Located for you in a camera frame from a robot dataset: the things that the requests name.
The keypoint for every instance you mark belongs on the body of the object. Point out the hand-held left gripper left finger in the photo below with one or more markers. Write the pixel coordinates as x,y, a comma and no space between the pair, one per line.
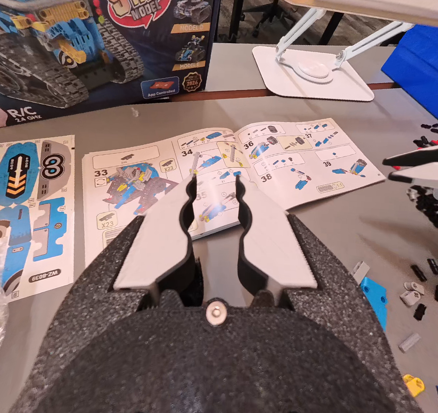
154,249

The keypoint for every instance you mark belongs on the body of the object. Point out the blue plastic bin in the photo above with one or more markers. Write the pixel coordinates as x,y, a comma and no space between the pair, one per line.
417,67

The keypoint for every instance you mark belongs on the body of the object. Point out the small clear plastic scrap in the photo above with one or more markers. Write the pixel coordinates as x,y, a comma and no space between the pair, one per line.
135,111

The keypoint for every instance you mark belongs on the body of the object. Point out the blue flat block piece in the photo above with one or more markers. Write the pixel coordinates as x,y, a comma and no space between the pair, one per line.
374,293

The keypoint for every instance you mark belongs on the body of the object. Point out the white laptop stand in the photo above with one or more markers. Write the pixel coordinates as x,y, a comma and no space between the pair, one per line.
318,74

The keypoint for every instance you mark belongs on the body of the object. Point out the instruction booklet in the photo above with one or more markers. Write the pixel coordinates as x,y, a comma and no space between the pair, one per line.
291,163

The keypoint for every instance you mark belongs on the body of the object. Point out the grey desk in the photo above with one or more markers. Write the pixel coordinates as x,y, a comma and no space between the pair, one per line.
342,231

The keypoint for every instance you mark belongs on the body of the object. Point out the pile of building block pieces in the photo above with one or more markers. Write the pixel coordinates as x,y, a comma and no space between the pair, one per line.
426,204

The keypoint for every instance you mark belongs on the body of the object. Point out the toy set product box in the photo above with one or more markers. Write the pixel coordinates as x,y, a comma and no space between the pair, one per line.
102,37

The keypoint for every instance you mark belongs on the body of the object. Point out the short grey axle piece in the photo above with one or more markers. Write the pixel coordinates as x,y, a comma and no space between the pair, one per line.
409,343

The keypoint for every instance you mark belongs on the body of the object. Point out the black pin piece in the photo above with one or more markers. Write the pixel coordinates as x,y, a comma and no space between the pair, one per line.
419,312
418,272
433,266

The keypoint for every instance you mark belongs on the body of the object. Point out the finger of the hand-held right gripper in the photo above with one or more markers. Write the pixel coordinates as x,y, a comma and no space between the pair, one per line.
421,174
421,156

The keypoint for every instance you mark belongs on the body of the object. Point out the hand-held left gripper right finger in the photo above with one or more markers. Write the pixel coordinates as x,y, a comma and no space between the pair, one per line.
277,249

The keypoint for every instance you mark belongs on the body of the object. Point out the small yellow connector piece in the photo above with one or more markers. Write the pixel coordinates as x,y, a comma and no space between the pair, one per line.
414,384

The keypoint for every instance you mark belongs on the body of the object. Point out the blue white printed sheet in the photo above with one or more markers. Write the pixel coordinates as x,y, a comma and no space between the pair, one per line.
34,214

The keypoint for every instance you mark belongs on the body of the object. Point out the black office chair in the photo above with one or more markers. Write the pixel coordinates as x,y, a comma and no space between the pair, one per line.
273,11

